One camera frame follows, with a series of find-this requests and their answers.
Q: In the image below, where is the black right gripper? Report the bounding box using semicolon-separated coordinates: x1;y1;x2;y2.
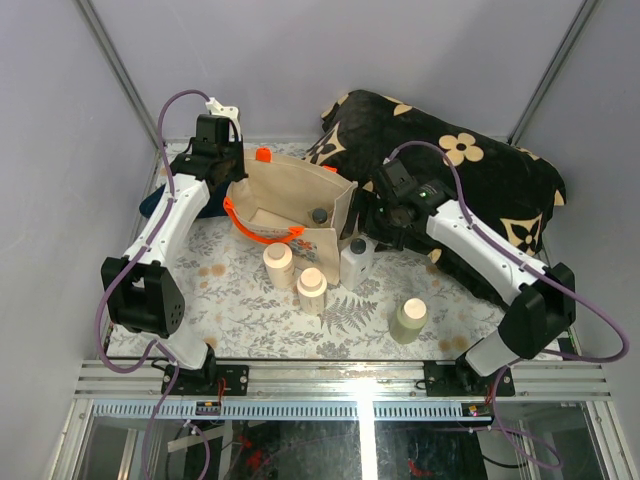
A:
340;187;407;253

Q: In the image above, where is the clear square bottle black cap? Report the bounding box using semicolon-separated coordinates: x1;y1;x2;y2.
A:
310;208;330;228

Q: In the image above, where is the white square bottle black cap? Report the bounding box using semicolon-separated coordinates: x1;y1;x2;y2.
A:
340;237;374;291

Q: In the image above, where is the short beige cylindrical bottle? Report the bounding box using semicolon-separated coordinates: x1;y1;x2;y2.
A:
297;267;328;315

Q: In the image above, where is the beige canvas tote bag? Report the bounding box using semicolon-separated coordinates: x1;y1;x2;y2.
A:
223;148;357;285

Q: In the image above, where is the green cylindrical bottle beige cap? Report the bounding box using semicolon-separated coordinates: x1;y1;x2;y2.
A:
389;298;428;344

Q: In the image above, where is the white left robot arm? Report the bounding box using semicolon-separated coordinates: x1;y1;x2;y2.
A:
98;107;357;395

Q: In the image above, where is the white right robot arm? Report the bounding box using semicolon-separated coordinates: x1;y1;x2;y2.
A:
356;160;576;395

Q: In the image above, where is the dark blue cloth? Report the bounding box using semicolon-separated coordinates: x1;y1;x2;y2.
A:
139;184;167;220

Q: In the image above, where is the floral patterned table mat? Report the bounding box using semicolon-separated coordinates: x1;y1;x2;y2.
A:
107;141;526;360

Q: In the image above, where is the black floral plush blanket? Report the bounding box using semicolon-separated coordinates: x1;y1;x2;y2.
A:
305;89;568;314

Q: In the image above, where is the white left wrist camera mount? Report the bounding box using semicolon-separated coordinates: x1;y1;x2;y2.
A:
205;97;242;140

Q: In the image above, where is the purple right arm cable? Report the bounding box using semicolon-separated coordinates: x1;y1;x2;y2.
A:
383;140;631;364

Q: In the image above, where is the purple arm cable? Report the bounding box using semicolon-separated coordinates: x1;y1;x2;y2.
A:
383;140;631;364
94;89;214;480

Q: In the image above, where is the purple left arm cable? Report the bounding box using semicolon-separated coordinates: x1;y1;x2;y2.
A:
94;89;214;480

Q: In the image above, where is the aluminium front rail frame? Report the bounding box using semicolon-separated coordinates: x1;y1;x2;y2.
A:
47;359;639;479

